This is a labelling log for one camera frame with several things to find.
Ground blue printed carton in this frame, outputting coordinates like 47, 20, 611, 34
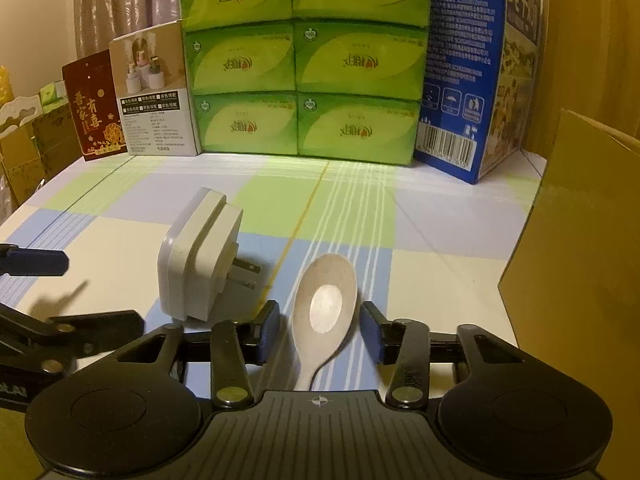
413, 0, 544, 185

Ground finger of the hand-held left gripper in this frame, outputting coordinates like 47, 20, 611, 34
0, 243, 70, 277
0, 304, 146, 374

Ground dark red gift box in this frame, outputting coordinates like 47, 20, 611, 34
62, 49, 129, 162

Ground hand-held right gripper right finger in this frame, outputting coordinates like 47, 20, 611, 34
360, 301, 527, 409

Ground cardboard box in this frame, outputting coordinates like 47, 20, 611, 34
497, 107, 640, 392

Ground checked cloth desktop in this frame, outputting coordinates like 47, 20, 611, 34
0, 151, 547, 397

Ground mauve curtain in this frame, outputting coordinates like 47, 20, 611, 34
74, 0, 185, 58

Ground white plug adapter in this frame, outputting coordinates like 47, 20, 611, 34
157, 186, 261, 324

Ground white carved chair back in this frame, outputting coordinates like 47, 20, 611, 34
0, 94, 42, 135

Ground beige plastic spoon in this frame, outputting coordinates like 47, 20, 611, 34
291, 253, 359, 392

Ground brown storage carton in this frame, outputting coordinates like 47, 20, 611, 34
31, 102, 83, 183
0, 125, 48, 221

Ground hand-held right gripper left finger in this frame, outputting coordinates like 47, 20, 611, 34
116, 300, 281, 409

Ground pile of small green packs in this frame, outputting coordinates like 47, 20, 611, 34
39, 81, 67, 112

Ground white product-photo box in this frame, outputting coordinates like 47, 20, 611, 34
108, 20, 202, 157

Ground stack of green tissue packs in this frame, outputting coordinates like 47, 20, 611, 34
178, 0, 434, 167

